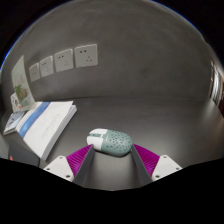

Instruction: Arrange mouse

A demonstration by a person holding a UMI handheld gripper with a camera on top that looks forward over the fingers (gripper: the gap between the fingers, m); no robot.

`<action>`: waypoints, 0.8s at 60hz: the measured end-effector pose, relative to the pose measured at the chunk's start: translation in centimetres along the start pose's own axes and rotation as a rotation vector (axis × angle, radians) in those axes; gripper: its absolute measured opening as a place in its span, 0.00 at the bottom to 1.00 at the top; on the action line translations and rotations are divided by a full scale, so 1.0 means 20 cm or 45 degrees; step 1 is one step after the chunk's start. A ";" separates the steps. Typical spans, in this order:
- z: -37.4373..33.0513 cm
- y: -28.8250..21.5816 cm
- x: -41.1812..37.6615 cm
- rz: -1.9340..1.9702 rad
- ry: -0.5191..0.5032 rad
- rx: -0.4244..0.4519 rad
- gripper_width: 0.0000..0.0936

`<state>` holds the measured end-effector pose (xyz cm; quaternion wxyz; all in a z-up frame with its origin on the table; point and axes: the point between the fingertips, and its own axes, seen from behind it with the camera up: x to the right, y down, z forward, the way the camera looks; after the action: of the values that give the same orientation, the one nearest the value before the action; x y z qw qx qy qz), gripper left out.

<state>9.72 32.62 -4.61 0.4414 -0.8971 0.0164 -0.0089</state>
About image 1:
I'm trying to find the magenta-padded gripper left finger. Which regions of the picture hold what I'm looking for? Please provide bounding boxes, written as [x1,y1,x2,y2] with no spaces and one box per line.
[43,143,96,187]

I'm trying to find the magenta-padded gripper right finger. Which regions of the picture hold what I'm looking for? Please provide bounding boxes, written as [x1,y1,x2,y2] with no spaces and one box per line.
[130,143,184,186]

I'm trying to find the green and white computer mouse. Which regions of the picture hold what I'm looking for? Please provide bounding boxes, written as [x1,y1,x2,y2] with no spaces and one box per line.
[86,128,134,158]

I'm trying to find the thick white book blue stripe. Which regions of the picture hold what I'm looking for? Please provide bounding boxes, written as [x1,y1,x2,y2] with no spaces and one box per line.
[15,100,78,162]

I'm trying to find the green standing menu card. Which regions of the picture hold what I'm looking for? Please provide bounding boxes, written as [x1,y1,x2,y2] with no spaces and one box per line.
[11,54,36,112]

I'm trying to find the white wall socket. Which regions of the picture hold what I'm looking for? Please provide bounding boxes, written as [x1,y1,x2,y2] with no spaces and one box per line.
[39,55,55,78]
[73,43,99,69]
[28,63,42,83]
[53,48,75,73]

